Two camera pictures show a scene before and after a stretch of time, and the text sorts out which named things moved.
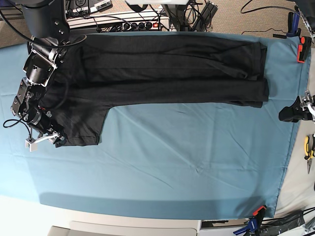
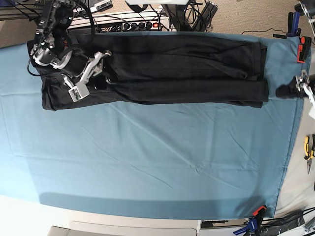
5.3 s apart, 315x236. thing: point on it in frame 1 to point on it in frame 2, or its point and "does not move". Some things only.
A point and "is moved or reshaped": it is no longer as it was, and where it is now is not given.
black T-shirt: (102, 71) is moved or reshaped
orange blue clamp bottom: (255, 222) does not move
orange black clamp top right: (303, 48) does not move
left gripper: (308, 104) to (306, 82)
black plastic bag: (274, 226) does not move
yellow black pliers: (309, 150) does not move
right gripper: (39, 120) to (77, 65)
